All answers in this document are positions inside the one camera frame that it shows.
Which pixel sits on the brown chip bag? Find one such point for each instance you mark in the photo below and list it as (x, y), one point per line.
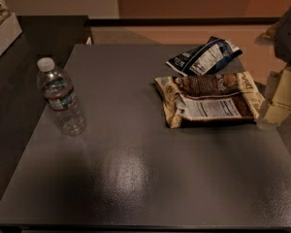
(191, 101)

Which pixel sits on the clear plastic water bottle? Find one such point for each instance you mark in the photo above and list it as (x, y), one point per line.
(58, 90)

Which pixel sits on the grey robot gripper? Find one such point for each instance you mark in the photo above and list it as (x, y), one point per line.
(290, 38)

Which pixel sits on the blue chip bag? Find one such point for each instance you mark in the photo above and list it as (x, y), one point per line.
(206, 59)

